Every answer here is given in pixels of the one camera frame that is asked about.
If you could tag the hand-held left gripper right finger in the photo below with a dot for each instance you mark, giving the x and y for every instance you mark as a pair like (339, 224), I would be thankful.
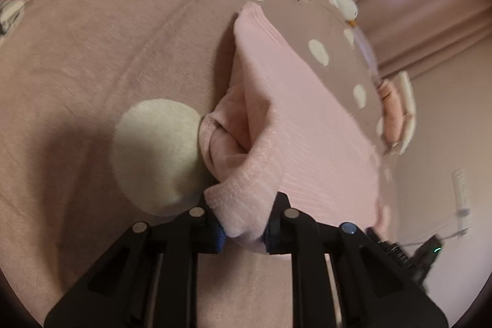
(275, 232)

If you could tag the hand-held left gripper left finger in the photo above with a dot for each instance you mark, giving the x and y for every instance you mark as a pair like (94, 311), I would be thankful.
(209, 232)

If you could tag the pink ribbed garment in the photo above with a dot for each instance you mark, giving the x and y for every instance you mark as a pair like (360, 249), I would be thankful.
(307, 136)

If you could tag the peach flower cushion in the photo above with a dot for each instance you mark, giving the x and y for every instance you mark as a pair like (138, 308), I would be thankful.
(396, 116)

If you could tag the mauve white-spotted blanket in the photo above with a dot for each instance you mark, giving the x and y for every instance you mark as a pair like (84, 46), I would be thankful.
(96, 55)

